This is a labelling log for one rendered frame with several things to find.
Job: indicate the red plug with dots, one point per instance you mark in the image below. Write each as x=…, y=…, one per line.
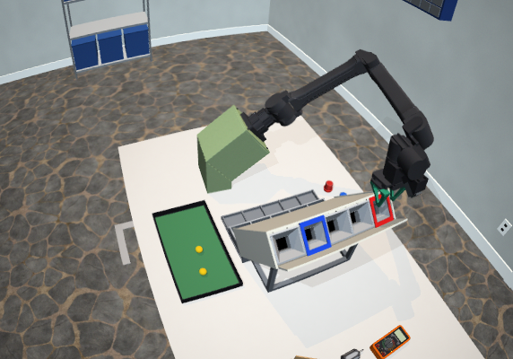
x=328, y=186

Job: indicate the red square funnel band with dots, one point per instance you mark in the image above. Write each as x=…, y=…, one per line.
x=377, y=224

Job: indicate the orange digital multimeter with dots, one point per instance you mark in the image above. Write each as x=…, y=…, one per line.
x=390, y=342

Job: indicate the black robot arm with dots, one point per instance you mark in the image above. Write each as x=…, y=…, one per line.
x=284, y=108

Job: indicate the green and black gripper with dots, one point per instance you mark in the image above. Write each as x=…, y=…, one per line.
x=378, y=178

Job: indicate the blue rectangular band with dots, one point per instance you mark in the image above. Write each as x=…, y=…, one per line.
x=309, y=222

